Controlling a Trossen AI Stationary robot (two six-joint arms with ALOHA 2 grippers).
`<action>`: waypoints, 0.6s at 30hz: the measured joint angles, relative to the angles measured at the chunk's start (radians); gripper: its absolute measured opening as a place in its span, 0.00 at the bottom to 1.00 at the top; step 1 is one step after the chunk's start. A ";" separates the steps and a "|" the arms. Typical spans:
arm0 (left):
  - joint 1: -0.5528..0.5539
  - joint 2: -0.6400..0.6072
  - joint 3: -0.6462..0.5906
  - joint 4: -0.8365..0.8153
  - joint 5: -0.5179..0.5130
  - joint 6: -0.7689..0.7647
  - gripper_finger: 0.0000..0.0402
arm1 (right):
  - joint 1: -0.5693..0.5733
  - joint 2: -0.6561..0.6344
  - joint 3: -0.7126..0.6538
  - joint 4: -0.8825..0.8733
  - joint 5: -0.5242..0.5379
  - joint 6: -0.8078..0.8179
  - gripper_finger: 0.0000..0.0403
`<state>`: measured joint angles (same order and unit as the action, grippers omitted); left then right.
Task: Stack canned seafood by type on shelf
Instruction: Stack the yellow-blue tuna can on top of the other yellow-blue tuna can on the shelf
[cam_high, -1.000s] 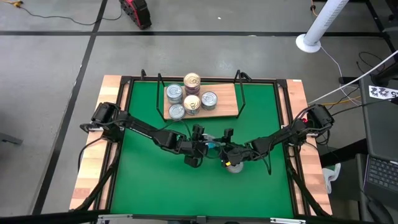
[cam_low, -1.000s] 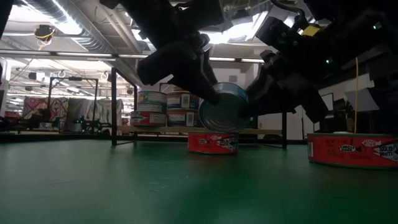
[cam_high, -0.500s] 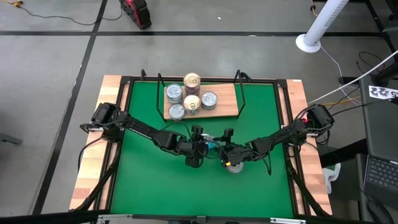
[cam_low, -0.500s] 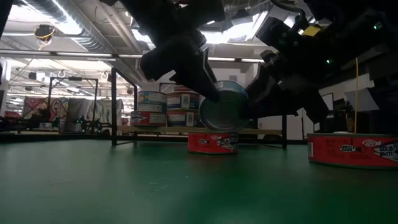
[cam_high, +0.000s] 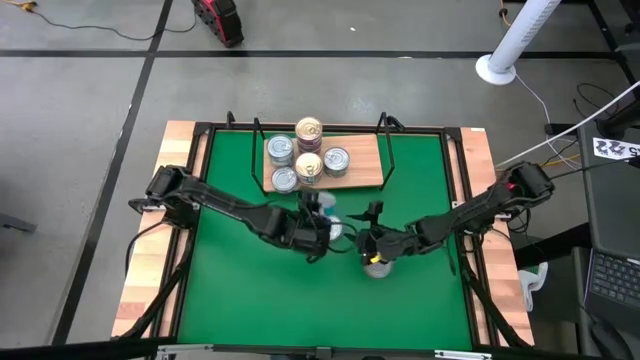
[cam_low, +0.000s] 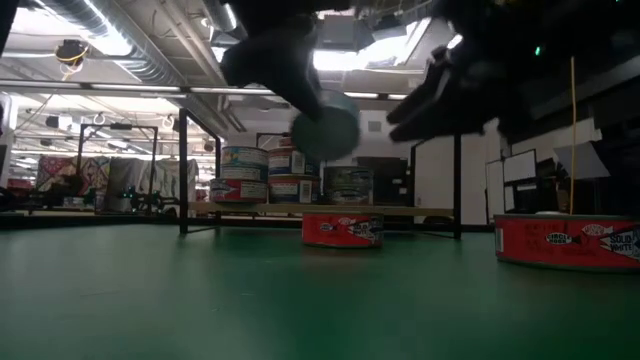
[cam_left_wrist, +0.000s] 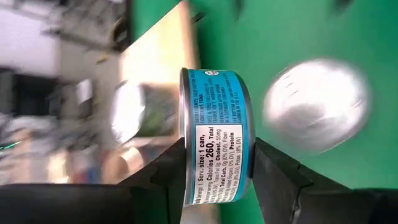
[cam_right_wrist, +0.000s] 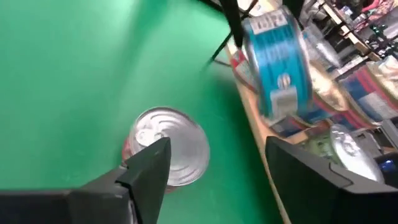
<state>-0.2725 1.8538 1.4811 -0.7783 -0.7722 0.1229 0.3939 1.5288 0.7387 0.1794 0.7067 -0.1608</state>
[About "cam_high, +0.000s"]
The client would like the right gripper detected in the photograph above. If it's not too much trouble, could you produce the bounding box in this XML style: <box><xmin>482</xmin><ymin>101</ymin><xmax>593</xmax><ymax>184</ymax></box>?
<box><xmin>346</xmin><ymin>200</ymin><xmax>421</xmax><ymax>256</ymax></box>

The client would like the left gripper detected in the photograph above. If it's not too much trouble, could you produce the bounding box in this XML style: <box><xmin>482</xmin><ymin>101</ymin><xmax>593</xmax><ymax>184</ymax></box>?
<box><xmin>298</xmin><ymin>189</ymin><xmax>334</xmax><ymax>241</ymax></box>

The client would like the green label tuna can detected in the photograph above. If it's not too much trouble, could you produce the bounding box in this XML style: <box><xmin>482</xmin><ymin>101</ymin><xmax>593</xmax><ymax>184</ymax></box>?
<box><xmin>322</xmin><ymin>146</ymin><xmax>351</xmax><ymax>179</ymax></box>

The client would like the green table mat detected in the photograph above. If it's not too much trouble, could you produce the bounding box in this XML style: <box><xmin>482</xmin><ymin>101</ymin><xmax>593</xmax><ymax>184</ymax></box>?
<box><xmin>177</xmin><ymin>129</ymin><xmax>474</xmax><ymax>351</ymax></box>

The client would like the white plastic bag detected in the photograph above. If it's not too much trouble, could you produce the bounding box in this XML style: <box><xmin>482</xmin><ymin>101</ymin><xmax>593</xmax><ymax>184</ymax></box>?
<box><xmin>517</xmin><ymin>261</ymin><xmax>550</xmax><ymax>313</ymax></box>

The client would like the white tower fan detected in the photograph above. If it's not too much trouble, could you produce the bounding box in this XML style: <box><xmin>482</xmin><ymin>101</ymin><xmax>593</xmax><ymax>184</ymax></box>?
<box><xmin>474</xmin><ymin>0</ymin><xmax>564</xmax><ymax>86</ymax></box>

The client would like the red black equipment case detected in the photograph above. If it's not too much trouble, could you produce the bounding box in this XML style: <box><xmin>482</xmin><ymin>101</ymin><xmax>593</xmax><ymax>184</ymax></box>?
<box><xmin>191</xmin><ymin>0</ymin><xmax>246</xmax><ymax>49</ymax></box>

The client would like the black power strip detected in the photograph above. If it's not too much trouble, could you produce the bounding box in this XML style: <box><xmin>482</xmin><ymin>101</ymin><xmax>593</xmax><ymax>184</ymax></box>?
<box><xmin>543</xmin><ymin>122</ymin><xmax>579</xmax><ymax>137</ymax></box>

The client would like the dark grey desk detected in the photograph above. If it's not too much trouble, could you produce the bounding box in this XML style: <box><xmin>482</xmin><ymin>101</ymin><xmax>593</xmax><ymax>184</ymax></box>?
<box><xmin>577</xmin><ymin>114</ymin><xmax>640</xmax><ymax>261</ymax></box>

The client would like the white printed paper label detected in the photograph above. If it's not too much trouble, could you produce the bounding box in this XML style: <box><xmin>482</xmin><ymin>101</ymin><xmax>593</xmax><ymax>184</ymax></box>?
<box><xmin>592</xmin><ymin>137</ymin><xmax>640</xmax><ymax>161</ymax></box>

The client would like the black laptop keyboard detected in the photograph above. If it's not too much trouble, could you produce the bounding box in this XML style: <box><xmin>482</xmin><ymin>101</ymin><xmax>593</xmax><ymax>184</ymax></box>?
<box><xmin>584</xmin><ymin>247</ymin><xmax>640</xmax><ymax>326</ymax></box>

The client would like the grey floor stand foot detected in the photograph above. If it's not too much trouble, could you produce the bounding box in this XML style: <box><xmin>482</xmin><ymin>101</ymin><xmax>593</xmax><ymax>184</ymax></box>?
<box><xmin>0</xmin><ymin>212</ymin><xmax>39</xmax><ymax>234</ymax></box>

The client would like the black metal stand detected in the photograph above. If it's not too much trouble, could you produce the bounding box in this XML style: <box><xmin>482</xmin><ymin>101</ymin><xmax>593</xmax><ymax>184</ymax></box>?
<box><xmin>587</xmin><ymin>0</ymin><xmax>640</xmax><ymax>141</ymax></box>

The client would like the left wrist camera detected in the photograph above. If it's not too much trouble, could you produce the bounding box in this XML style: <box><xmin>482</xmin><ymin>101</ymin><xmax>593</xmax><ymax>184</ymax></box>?
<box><xmin>297</xmin><ymin>234</ymin><xmax>332</xmax><ymax>264</ymax></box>

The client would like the black metal table frame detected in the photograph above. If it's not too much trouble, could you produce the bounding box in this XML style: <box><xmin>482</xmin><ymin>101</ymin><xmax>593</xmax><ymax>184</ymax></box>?
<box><xmin>112</xmin><ymin>117</ymin><xmax>535</xmax><ymax>360</ymax></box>

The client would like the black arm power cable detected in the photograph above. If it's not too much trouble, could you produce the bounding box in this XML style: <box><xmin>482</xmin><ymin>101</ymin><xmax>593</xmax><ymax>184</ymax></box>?
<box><xmin>123</xmin><ymin>219</ymin><xmax>169</xmax><ymax>279</ymax></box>
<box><xmin>499</xmin><ymin>202</ymin><xmax>535</xmax><ymax>236</ymax></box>

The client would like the thin white fan cable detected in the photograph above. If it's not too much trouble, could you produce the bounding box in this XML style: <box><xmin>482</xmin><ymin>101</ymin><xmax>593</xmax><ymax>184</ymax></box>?
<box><xmin>513</xmin><ymin>73</ymin><xmax>581</xmax><ymax>171</ymax></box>

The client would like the thick white cable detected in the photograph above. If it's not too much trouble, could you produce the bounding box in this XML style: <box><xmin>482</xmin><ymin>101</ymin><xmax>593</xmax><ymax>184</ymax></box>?
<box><xmin>494</xmin><ymin>79</ymin><xmax>640</xmax><ymax>169</ymax></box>

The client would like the orange cable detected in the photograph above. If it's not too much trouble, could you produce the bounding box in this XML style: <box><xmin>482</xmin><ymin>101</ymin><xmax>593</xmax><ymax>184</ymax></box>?
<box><xmin>497</xmin><ymin>0</ymin><xmax>514</xmax><ymax>29</ymax></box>

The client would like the black looped floor cable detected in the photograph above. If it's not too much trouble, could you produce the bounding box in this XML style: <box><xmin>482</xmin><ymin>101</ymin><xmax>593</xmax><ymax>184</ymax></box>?
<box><xmin>572</xmin><ymin>82</ymin><xmax>621</xmax><ymax>121</ymax></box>

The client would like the yellow cord plug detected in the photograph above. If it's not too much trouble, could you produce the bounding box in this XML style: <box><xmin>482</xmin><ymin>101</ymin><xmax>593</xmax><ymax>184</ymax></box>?
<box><xmin>0</xmin><ymin>0</ymin><xmax>39</xmax><ymax>14</ymax></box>

